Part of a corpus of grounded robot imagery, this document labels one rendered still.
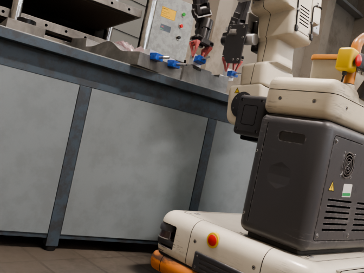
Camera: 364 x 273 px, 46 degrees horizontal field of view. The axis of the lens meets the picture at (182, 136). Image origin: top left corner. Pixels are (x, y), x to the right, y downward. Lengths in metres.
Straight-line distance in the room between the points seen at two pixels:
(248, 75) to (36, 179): 0.92
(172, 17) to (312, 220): 1.99
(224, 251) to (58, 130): 0.79
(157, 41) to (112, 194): 1.35
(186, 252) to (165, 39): 1.74
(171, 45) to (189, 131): 1.09
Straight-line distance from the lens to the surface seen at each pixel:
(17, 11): 2.53
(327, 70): 1.54
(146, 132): 1.88
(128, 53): 1.81
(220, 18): 6.90
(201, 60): 2.00
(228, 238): 1.43
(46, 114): 1.73
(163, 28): 2.94
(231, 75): 2.26
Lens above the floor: 0.54
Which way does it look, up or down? 1 degrees up
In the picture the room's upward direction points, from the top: 12 degrees clockwise
